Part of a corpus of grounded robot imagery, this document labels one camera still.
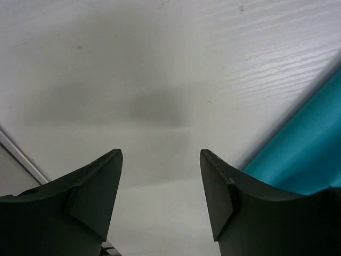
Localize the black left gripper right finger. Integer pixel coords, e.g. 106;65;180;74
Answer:
200;149;340;255

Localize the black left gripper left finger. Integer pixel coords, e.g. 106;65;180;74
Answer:
1;149;123;255

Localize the teal t shirt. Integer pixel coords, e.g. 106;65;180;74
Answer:
244;71;340;195

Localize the aluminium table edge rail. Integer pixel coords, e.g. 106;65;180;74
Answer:
99;241;121;256

